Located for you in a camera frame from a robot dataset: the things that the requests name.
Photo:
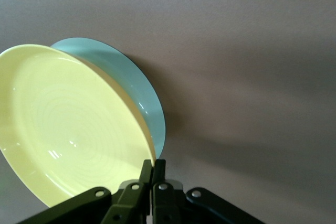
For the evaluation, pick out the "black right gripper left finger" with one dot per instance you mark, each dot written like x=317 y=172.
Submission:
x=126 y=205

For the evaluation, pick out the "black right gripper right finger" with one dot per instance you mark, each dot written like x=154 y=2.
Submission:
x=168 y=208

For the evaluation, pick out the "yellow round plate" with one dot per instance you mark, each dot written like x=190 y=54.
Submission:
x=65 y=119

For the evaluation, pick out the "pale green round plate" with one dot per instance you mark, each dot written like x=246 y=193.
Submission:
x=126 y=72

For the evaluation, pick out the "brown table cover sheet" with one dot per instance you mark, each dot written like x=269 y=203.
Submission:
x=236 y=51

